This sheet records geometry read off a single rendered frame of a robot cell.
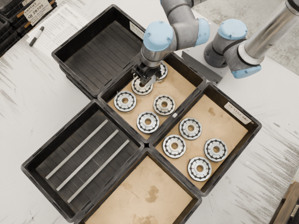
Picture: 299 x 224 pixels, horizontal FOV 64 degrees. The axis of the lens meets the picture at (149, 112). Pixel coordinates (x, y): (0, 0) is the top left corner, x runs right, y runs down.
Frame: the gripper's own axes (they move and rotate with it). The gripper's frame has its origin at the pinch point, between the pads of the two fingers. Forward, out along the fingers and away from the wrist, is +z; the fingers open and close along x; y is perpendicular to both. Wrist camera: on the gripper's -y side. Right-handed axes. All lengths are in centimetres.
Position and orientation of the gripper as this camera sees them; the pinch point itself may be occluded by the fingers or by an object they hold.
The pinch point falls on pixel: (147, 75)
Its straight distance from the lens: 98.2
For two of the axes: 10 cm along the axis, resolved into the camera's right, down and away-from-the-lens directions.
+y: -6.8, 6.9, -2.5
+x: 7.2, 6.9, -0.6
